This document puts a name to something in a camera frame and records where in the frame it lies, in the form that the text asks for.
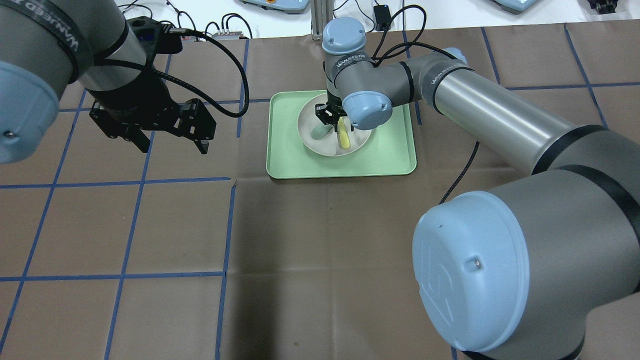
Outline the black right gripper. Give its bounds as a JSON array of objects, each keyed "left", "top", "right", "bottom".
[{"left": 314, "top": 101, "right": 346, "bottom": 132}]

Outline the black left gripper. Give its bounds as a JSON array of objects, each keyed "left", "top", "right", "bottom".
[{"left": 89, "top": 98, "right": 217, "bottom": 155}]

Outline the yellow plastic fork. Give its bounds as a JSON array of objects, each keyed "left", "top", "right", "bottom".
[{"left": 337, "top": 117, "right": 351, "bottom": 150}]

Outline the white round plate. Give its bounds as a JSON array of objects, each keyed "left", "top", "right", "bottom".
[{"left": 297, "top": 93, "right": 373, "bottom": 157}]

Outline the teal plastic spoon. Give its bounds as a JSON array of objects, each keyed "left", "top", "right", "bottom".
[{"left": 310, "top": 123, "right": 334, "bottom": 141}]

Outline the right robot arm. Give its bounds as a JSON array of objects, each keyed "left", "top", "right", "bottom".
[{"left": 316, "top": 17, "right": 639, "bottom": 360}]

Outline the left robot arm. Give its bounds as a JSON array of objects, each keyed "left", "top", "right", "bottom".
[{"left": 0, "top": 0, "right": 217, "bottom": 164}]

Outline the light green tray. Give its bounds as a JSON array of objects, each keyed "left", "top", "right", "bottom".
[{"left": 266, "top": 90, "right": 418, "bottom": 179}]

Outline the black power adapter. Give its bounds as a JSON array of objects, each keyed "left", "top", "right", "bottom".
[{"left": 373, "top": 4, "right": 393, "bottom": 32}]

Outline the blue grey device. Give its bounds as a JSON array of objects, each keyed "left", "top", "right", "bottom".
[
  {"left": 493, "top": 0, "right": 538, "bottom": 15},
  {"left": 240, "top": 0, "right": 311, "bottom": 14}
]

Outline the small grey hub box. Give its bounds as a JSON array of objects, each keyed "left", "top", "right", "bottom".
[{"left": 211, "top": 30, "right": 248, "bottom": 42}]

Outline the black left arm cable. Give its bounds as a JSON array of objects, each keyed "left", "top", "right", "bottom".
[{"left": 95, "top": 27, "right": 250, "bottom": 119}]

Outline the aluminium frame post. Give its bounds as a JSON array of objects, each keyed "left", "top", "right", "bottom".
[{"left": 310, "top": 0, "right": 334, "bottom": 41}]

